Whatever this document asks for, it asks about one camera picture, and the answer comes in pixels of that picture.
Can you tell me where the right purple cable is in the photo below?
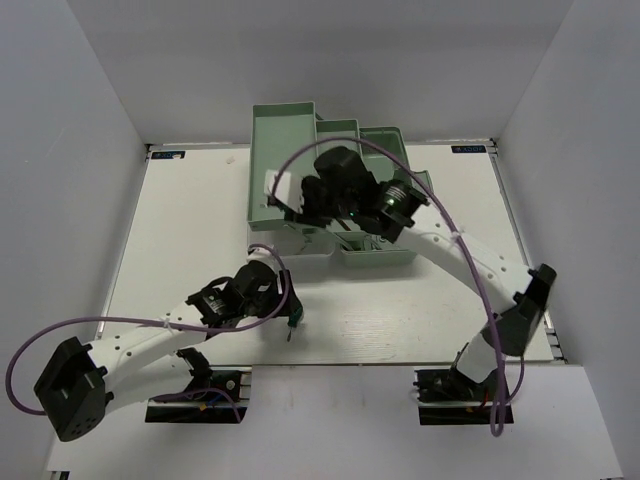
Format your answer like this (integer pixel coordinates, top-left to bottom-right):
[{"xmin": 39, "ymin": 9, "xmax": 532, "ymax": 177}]
[{"xmin": 267, "ymin": 137, "xmax": 526, "ymax": 437}]

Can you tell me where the blue corner label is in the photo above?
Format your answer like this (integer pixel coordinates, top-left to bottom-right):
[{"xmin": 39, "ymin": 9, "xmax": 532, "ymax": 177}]
[
  {"xmin": 451, "ymin": 145, "xmax": 486, "ymax": 154},
  {"xmin": 151, "ymin": 151, "xmax": 186, "ymax": 160}
]

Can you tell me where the green plastic toolbox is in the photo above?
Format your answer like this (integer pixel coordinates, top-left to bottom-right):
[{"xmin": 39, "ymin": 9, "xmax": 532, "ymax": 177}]
[{"xmin": 247, "ymin": 101, "xmax": 416, "ymax": 268}]

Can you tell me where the right blue corner label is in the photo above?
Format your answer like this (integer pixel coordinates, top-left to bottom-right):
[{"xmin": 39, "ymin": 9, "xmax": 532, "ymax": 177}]
[{"xmin": 451, "ymin": 145, "xmax": 486, "ymax": 154}]

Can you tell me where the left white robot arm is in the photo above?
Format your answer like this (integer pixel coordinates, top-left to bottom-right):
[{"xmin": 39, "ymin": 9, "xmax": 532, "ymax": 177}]
[{"xmin": 34, "ymin": 260, "xmax": 303, "ymax": 442}]

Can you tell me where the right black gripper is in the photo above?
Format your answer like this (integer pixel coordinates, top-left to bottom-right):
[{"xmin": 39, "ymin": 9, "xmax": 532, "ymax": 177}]
[{"xmin": 285, "ymin": 176, "xmax": 356, "ymax": 229}]

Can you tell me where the green stubby screwdriver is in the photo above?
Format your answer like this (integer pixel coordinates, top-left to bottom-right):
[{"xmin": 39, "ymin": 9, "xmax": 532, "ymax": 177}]
[{"xmin": 286, "ymin": 307, "xmax": 304, "ymax": 342}]

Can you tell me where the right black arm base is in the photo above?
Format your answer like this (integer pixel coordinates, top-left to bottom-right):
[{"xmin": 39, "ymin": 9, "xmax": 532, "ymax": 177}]
[{"xmin": 413, "ymin": 368, "xmax": 497, "ymax": 426}]

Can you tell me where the left blue corner label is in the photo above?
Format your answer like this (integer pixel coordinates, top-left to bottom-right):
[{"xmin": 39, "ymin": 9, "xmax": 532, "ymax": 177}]
[{"xmin": 151, "ymin": 151, "xmax": 186, "ymax": 160}]

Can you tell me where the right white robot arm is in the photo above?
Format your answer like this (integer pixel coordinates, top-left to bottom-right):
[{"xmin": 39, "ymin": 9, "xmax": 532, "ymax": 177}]
[{"xmin": 264, "ymin": 143, "xmax": 556, "ymax": 399}]

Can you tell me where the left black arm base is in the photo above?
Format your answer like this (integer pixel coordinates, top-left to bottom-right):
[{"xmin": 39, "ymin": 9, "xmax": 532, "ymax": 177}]
[{"xmin": 145, "ymin": 367, "xmax": 252, "ymax": 425}]

